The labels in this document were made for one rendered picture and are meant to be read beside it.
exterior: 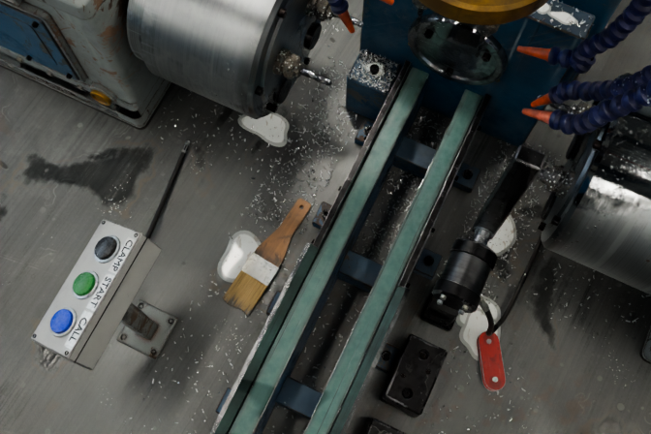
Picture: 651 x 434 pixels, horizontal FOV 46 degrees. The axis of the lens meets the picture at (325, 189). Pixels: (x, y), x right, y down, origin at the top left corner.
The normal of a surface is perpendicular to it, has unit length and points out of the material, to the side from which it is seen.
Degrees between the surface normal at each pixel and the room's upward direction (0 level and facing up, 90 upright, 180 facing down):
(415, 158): 0
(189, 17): 39
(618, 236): 58
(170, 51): 66
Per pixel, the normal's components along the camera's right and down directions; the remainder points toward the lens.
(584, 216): -0.36, 0.49
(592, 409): 0.00, -0.34
